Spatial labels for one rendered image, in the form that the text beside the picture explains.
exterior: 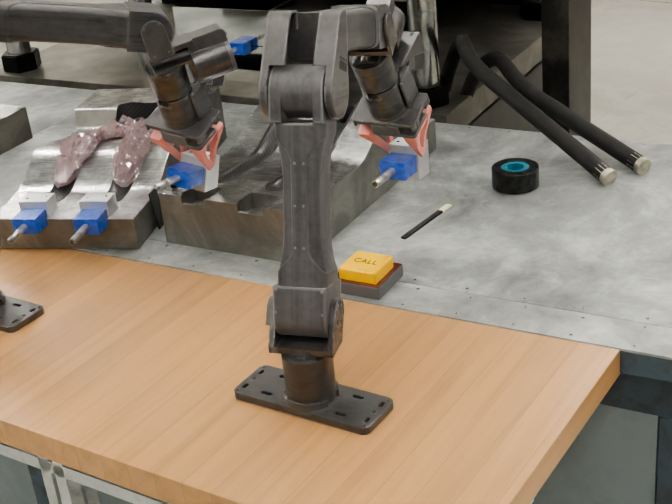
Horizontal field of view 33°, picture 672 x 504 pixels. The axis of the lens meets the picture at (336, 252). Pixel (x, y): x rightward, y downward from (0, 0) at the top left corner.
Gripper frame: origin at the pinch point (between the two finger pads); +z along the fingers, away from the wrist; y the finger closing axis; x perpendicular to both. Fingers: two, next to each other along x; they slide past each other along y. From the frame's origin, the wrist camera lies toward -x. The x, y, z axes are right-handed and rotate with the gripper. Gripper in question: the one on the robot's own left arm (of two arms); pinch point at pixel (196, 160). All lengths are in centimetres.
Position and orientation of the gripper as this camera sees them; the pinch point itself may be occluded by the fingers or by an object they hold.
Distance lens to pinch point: 180.3
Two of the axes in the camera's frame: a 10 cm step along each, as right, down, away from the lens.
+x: -4.7, 7.1, -5.3
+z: 1.6, 6.6, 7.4
